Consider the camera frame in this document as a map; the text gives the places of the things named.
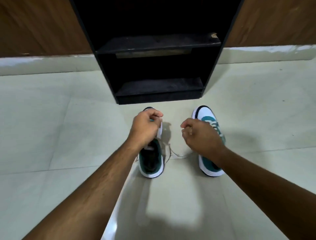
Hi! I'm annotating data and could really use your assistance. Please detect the person's right hand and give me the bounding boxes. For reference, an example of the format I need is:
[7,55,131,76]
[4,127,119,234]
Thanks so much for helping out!
[180,118,227,164]

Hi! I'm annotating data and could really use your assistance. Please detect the person's left hand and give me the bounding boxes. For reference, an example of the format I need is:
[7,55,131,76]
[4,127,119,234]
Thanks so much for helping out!
[127,108,164,149]

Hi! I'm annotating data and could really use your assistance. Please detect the white and green sneaker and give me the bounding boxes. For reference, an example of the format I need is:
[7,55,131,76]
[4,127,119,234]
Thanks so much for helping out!
[135,107,193,179]
[192,105,226,177]

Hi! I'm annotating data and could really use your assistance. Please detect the person's left forearm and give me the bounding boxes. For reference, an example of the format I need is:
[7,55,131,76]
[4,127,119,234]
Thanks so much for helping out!
[22,139,146,240]

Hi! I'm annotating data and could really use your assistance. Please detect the person's right forearm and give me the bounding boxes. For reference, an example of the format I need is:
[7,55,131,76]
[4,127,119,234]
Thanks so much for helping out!
[210,147,316,240]

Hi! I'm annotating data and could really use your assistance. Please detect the black shelf board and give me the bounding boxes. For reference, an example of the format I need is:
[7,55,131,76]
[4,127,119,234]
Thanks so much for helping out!
[96,33,222,55]
[115,78,204,97]

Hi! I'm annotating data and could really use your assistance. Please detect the black open shelf unit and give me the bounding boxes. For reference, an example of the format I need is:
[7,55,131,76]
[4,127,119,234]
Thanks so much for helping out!
[70,0,245,105]

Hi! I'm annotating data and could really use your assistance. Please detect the white skirting board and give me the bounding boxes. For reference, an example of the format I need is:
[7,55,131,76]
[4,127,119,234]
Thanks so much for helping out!
[0,54,101,76]
[218,45,316,65]

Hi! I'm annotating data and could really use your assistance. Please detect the brown wooden panel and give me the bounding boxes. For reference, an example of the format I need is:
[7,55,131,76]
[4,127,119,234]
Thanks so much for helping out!
[224,0,316,48]
[0,0,93,58]

